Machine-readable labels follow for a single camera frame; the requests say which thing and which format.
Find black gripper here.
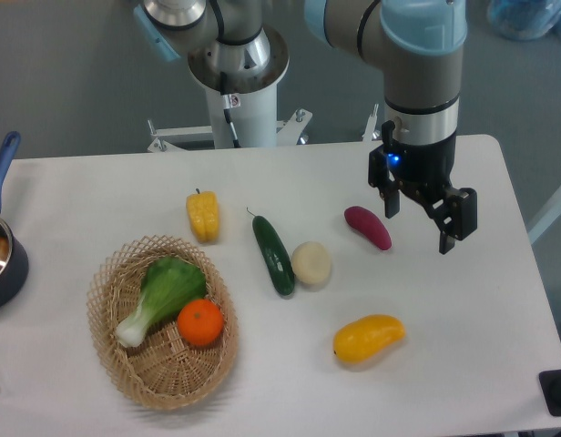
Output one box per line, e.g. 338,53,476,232
368,135,477,254

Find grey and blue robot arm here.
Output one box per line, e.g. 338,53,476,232
134,0,477,253

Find yellow mango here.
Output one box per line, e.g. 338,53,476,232
332,314,406,364

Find purple sweet potato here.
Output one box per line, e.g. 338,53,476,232
343,206,393,251

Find white potato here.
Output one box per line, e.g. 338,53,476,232
291,241,332,285

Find green cucumber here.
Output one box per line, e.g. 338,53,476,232
246,208,296,299

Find blue plastic bag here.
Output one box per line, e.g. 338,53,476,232
486,0,561,42

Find yellow bell pepper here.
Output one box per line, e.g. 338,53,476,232
186,188,219,243

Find black device at table edge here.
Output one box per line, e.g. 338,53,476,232
538,370,561,417

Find orange fruit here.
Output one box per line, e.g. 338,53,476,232
177,299,224,347

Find green bok choy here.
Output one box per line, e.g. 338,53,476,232
115,257,207,348

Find woven wicker basket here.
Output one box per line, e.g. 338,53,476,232
87,235,239,410

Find blue saucepan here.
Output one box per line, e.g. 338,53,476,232
0,131,29,308

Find white frame at right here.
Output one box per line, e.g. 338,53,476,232
527,185,561,245

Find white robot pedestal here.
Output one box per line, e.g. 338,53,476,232
147,77,382,154

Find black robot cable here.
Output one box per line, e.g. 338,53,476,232
219,71,242,149

